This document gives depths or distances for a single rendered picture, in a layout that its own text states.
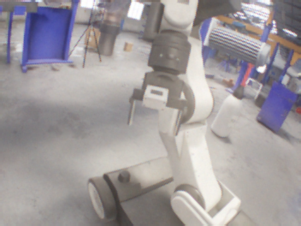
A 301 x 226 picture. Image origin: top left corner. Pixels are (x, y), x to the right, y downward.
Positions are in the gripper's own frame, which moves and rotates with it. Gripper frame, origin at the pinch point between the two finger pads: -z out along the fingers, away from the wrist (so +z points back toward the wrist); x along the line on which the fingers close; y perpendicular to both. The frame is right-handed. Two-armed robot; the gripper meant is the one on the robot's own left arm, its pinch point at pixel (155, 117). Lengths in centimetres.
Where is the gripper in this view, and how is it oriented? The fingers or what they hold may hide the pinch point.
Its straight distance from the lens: 38.4
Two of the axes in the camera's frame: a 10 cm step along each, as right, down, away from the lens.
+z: 2.2, -9.6, -1.6
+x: -9.7, -2.3, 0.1
